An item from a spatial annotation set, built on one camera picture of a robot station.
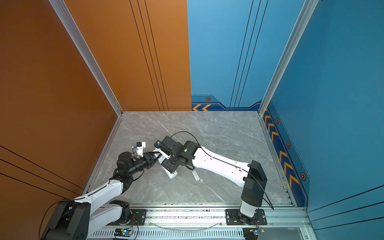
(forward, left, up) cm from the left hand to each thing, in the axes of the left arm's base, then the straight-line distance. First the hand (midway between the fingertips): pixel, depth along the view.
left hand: (162, 152), depth 80 cm
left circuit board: (-34, +16, -17) cm, 41 cm away
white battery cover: (-6, -18, -14) cm, 24 cm away
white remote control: (-3, 0, -1) cm, 3 cm away
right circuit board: (-34, -46, -16) cm, 59 cm away
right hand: (-6, -5, +3) cm, 8 cm away
